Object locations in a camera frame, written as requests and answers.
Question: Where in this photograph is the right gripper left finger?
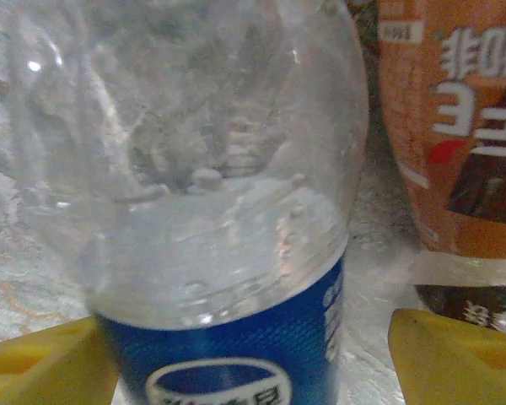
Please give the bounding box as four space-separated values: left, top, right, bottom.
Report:
0 316 123 405

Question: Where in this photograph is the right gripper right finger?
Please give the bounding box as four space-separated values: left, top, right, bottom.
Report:
390 307 506 405

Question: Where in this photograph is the brown coffee bottle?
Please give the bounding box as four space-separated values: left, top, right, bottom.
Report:
377 0 506 338

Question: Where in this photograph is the clear bottle blue Pepsi label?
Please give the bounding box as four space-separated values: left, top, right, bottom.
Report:
6 0 371 405

